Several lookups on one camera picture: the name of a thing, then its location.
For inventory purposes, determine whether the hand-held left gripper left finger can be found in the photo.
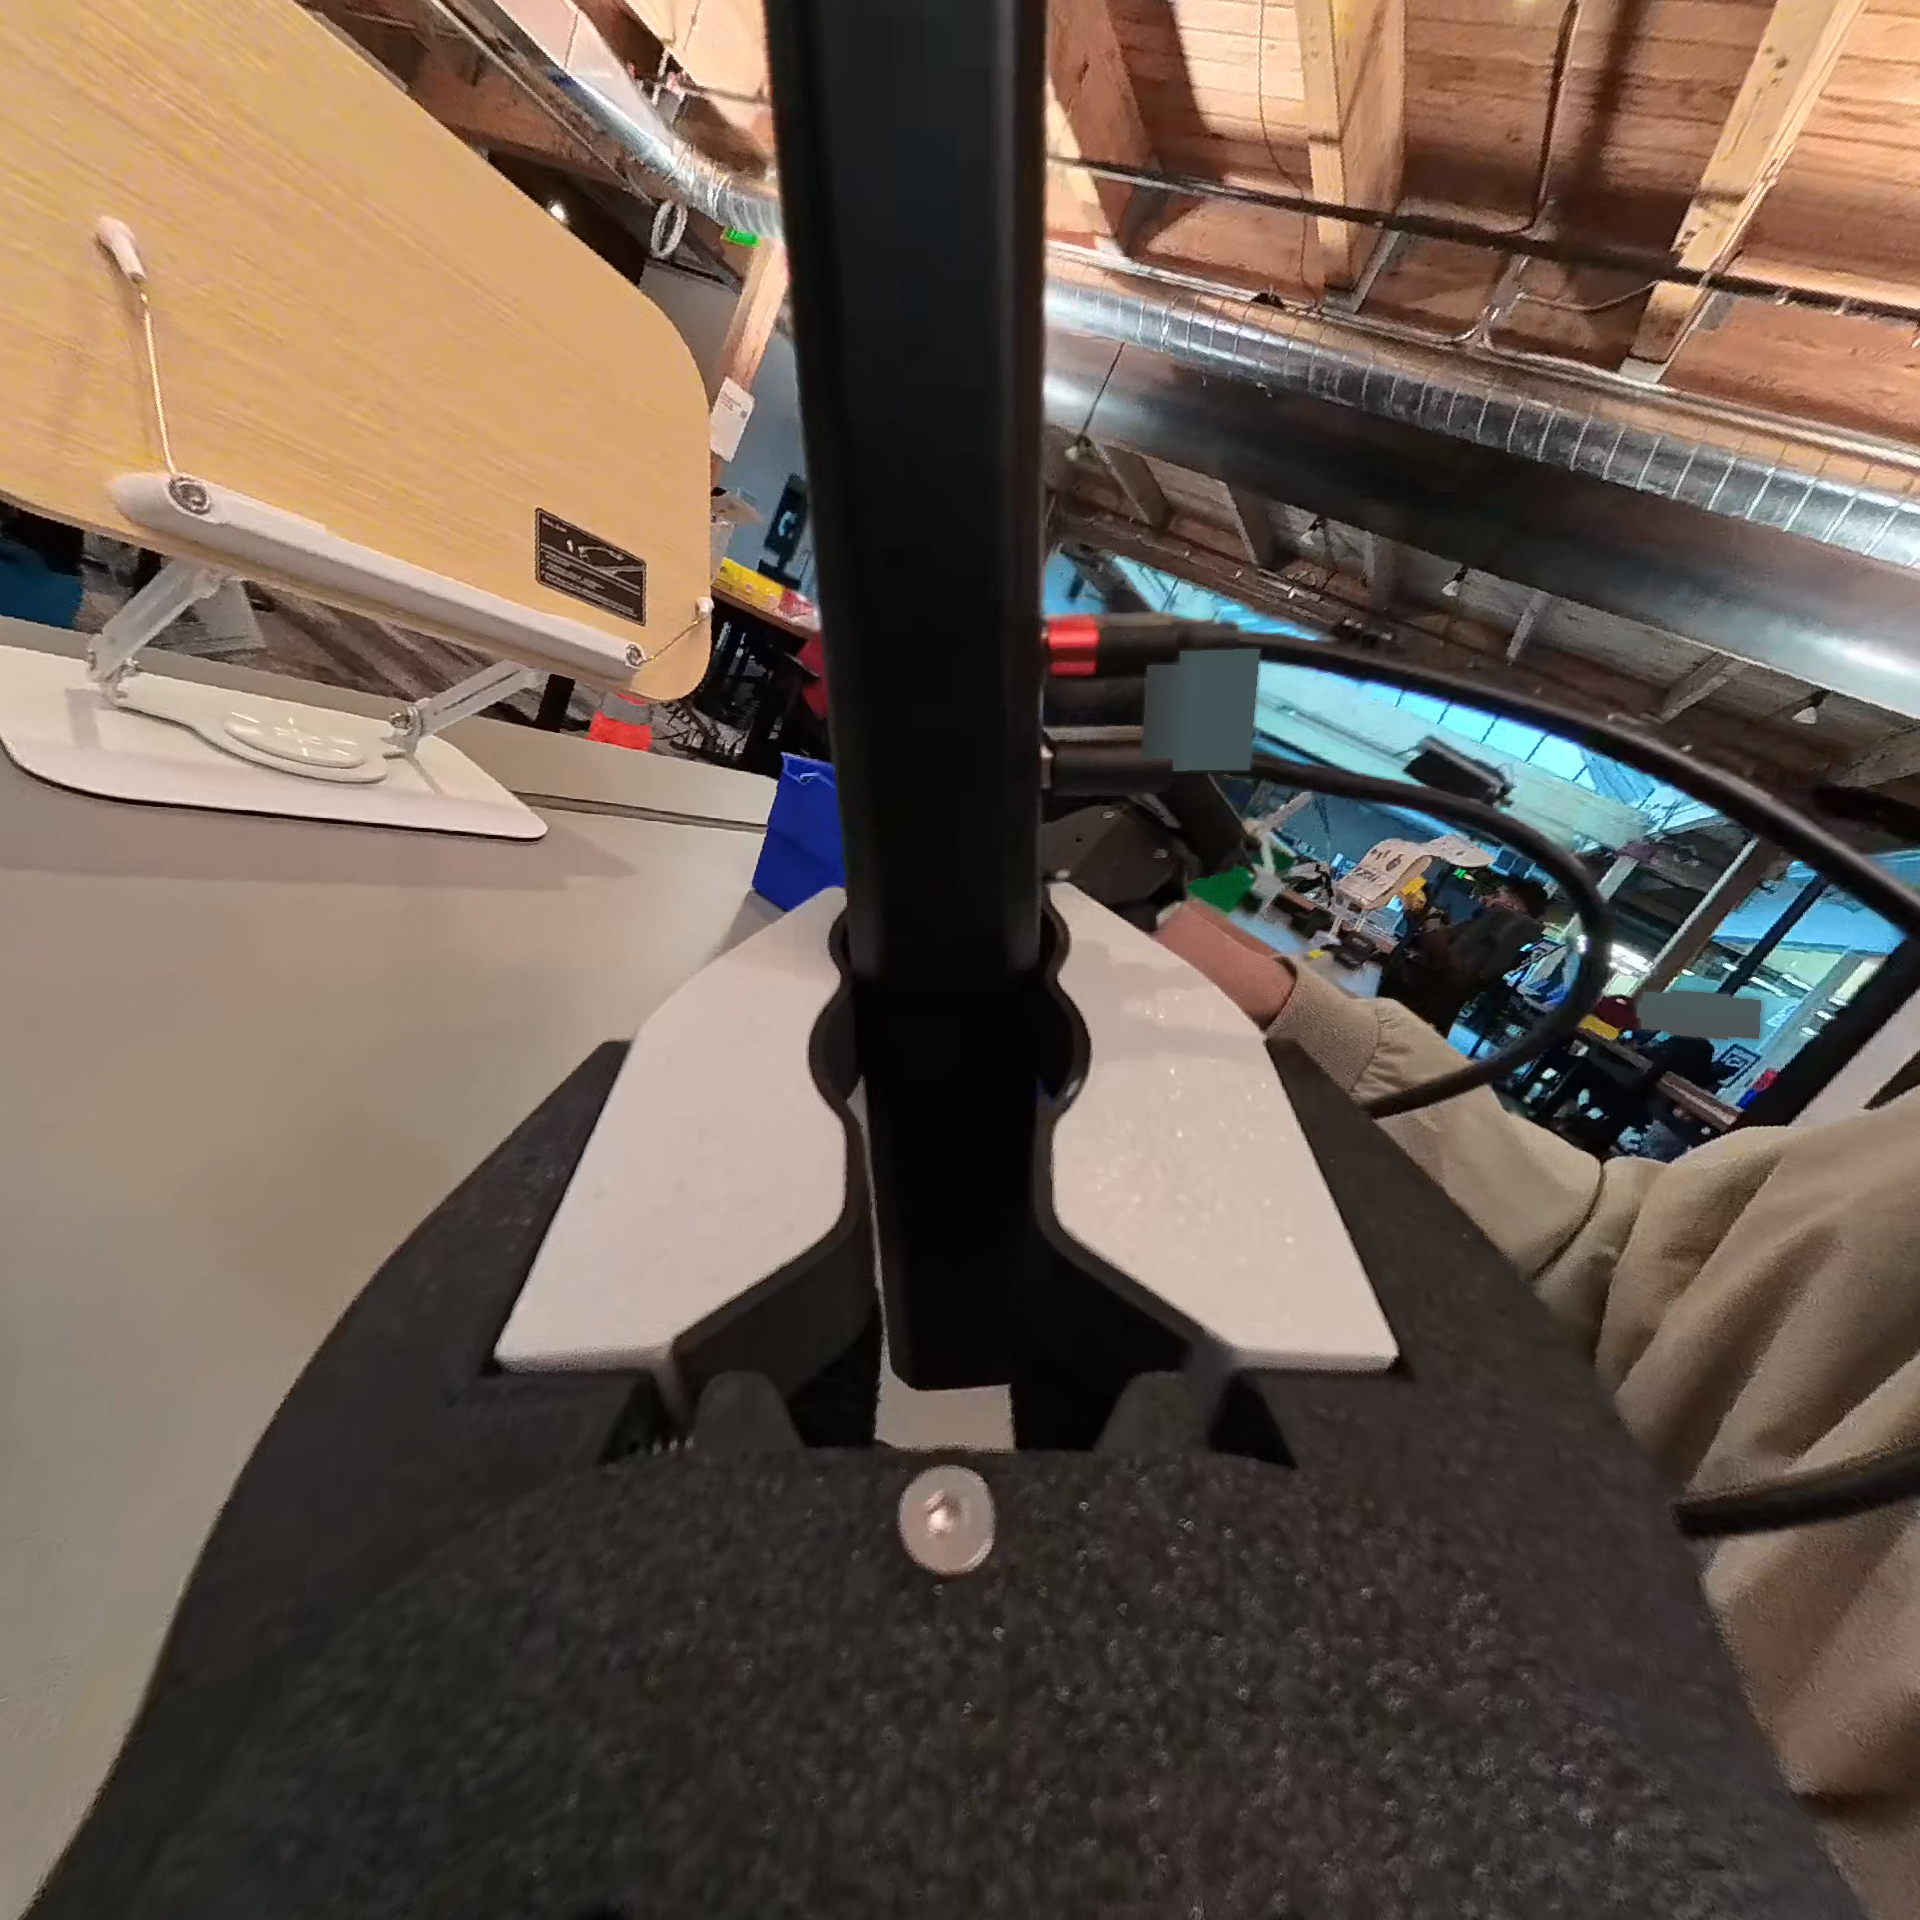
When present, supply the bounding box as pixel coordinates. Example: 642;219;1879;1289
492;884;880;1374

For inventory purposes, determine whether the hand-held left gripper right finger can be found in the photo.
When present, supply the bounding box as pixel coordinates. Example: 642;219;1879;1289
1043;883;1404;1374

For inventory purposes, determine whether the black usb cable red collar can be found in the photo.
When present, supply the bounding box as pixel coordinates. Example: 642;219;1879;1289
1045;609;1920;934

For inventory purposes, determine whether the black rectangular usb hub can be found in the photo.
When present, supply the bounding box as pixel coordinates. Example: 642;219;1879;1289
761;0;1052;1393

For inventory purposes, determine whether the blue plastic bin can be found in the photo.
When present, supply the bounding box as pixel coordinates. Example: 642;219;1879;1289
749;754;849;914

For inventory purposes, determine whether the person's right hand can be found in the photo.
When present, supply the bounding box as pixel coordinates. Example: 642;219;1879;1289
1152;902;1298;1034

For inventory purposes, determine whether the wooden book stand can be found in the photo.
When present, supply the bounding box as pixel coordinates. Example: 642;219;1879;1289
0;0;719;841

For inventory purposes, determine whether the silver spiral air duct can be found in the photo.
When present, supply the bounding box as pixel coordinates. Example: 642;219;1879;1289
496;0;1920;571

